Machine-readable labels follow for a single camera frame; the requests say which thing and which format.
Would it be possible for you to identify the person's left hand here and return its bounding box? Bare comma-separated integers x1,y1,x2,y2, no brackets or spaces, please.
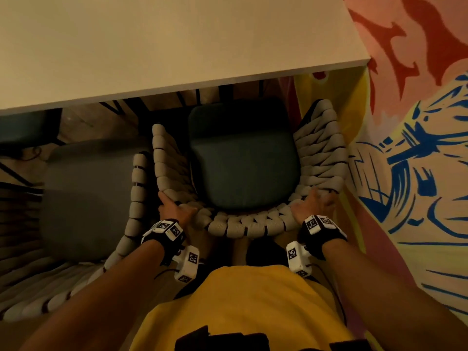
157,191,198,229

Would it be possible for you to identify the person's right hand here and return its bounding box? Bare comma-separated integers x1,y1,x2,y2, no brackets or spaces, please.
291,188,337,225

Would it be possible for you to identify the teal cushion woven chair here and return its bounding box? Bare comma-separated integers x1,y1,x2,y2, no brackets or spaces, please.
152,97,348,240
0,108,63,159

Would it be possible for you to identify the grey cushion woven chair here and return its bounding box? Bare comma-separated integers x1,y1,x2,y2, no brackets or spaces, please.
0,136,153,323

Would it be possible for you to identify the person's right forearm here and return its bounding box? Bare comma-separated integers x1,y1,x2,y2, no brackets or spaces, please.
321,238,468,351

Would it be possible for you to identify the person's left forearm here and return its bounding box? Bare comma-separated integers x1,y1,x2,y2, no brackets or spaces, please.
20,239,165,351

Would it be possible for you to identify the person's yellow shirt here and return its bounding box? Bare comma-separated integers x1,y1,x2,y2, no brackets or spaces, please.
130,265,355,351

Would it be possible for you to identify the black chest device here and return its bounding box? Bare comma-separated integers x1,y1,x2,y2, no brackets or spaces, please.
175,325,372,351

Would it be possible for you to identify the white table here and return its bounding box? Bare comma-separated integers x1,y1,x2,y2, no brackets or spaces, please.
0,0,371,117

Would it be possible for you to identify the black white wrist camera rig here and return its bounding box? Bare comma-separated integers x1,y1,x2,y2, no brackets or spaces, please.
286,214,348,278
140,219,201,284

